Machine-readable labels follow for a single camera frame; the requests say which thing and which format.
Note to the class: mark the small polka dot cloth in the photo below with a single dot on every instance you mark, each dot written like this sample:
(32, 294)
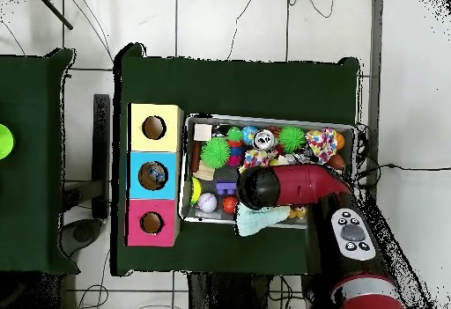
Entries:
(257, 157)

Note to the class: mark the mint green waffle cloth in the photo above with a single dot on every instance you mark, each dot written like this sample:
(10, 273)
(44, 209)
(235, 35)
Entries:
(253, 219)

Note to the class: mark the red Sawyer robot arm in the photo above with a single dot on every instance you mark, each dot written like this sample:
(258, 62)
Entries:
(303, 185)

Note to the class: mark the wooden box with three holes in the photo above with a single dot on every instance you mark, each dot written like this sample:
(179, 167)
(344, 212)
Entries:
(135, 182)

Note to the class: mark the plain wooden block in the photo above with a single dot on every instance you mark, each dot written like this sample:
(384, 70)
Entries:
(203, 132)

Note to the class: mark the crushed silver can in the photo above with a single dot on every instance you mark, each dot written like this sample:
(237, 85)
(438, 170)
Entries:
(264, 140)

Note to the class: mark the large green spiky ball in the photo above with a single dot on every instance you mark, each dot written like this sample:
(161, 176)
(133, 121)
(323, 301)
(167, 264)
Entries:
(291, 139)

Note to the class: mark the dark green tablecloth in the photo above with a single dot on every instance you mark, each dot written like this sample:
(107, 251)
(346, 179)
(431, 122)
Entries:
(31, 200)
(229, 87)

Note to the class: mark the large polka dot cloth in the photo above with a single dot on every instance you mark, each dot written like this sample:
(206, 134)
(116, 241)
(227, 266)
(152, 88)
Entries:
(322, 143)

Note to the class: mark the black monitor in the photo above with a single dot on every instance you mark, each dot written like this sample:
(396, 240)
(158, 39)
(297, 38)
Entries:
(101, 147)

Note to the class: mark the grey stand base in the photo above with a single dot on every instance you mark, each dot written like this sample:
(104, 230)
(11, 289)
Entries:
(81, 233)

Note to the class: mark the bright green round lid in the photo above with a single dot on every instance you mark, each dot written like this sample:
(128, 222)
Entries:
(5, 141)

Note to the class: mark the black rod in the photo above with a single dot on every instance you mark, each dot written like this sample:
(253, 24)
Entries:
(54, 11)

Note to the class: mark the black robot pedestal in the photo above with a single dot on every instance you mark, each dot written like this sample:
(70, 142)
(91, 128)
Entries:
(225, 295)

